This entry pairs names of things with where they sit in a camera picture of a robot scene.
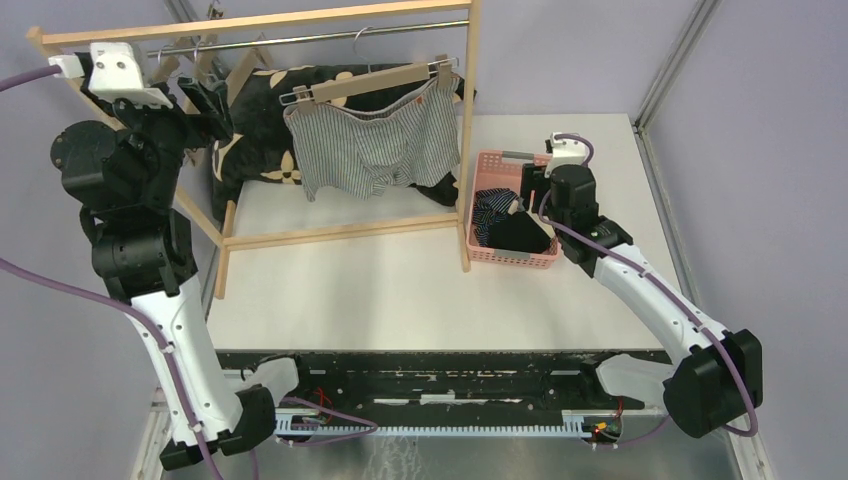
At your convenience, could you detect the navy striped underwear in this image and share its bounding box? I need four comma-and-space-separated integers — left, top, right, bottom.
471, 188, 521, 247

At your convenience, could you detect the pink plastic basket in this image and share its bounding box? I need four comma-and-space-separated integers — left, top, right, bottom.
466, 150, 559, 269

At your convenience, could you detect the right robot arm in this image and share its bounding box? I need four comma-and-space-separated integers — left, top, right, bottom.
520, 163, 763, 438

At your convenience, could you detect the empty wooden clip hanger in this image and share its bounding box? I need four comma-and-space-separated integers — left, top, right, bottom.
150, 38, 190, 84

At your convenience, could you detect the black underwear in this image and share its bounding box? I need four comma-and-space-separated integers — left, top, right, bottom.
488, 211, 553, 254

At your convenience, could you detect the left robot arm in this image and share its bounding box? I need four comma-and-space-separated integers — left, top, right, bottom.
50, 77, 315, 470

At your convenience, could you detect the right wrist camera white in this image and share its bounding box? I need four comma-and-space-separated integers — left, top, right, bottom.
546, 132, 595, 172

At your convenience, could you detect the aluminium corner post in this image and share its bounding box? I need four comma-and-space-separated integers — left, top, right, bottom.
632, 0, 722, 133

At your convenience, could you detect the wooden clothes rack frame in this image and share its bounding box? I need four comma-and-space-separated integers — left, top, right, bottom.
26, 1, 481, 299

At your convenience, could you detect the black floral blanket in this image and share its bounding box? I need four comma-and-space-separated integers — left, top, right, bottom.
210, 62, 476, 223

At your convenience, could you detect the grey striped underwear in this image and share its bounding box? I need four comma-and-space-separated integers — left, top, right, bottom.
284, 76, 464, 206

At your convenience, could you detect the metal hanging rod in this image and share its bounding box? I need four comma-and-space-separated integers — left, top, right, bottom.
146, 20, 470, 60

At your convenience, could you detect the wooden clip hanger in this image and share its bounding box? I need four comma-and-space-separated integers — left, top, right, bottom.
278, 55, 459, 111
226, 45, 273, 106
192, 33, 229, 85
150, 38, 190, 84

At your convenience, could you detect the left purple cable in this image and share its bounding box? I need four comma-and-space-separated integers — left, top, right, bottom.
0, 62, 261, 480

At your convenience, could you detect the white cable duct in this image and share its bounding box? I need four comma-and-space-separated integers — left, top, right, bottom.
274, 410, 618, 440

